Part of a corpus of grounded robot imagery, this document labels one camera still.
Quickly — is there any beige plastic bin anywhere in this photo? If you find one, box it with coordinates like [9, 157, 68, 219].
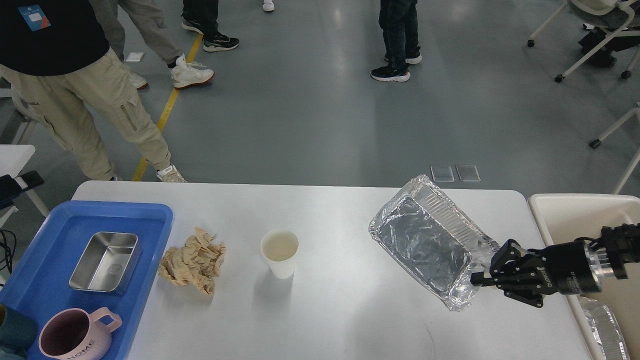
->
[528, 193, 640, 360]

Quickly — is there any white chair leg right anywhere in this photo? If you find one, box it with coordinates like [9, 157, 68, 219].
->
[588, 102, 640, 196]

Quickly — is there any white paper cup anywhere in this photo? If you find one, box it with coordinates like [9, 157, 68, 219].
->
[260, 228, 299, 280]

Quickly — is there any crumpled brown paper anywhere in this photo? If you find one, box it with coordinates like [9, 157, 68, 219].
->
[157, 227, 227, 296]

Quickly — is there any teal object at corner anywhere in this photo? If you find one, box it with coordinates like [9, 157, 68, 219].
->
[0, 304, 38, 360]

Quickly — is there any passer-by in grey trousers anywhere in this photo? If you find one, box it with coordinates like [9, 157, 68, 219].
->
[89, 0, 215, 89]

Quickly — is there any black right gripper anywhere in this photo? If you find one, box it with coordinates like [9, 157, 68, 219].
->
[470, 239, 615, 308]

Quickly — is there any blue plastic tray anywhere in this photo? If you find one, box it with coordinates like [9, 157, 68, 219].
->
[0, 200, 173, 360]

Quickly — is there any white office chair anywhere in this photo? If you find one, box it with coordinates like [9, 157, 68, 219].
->
[526, 0, 639, 83]

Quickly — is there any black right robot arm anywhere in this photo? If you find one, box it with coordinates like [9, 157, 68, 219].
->
[470, 224, 640, 308]

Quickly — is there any person in beige trousers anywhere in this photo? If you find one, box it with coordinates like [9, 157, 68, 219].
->
[0, 0, 185, 183]

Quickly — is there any small steel tray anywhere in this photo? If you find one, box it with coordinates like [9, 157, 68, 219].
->
[68, 231, 142, 296]

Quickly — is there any pink mug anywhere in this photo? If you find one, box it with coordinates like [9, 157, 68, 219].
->
[38, 307, 122, 360]

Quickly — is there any foil trash in bin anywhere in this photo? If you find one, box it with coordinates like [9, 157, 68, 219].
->
[578, 296, 630, 360]

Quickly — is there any white side table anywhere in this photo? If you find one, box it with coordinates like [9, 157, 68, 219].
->
[0, 145, 50, 218]

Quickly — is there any floor socket plate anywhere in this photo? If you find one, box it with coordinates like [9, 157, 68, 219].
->
[430, 164, 482, 183]

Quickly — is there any passer-by in dark jeans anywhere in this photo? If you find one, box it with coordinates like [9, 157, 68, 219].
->
[370, 0, 422, 82]

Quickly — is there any passer-by with black sneakers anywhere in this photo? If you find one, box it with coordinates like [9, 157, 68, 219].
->
[181, 0, 240, 53]

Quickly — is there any white chair left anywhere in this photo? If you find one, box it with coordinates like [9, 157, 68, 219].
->
[0, 88, 36, 145]

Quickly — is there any aluminium foil tray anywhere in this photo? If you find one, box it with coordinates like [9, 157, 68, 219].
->
[368, 174, 499, 312]

